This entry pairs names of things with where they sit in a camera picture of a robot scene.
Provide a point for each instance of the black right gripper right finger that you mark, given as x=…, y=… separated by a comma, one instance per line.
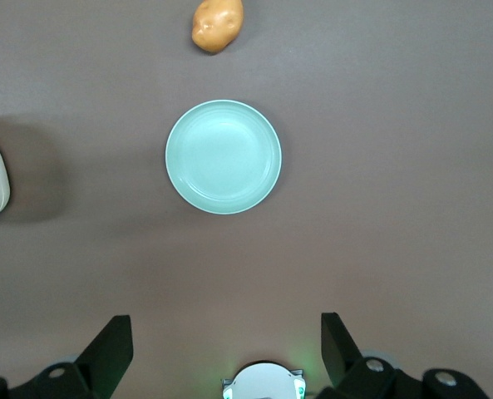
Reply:
x=341, y=353

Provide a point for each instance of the brown potato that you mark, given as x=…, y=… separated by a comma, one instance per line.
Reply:
x=217, y=25

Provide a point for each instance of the pale green round plate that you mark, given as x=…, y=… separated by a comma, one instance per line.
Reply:
x=223, y=157

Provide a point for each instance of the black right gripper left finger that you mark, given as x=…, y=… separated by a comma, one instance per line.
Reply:
x=105, y=353

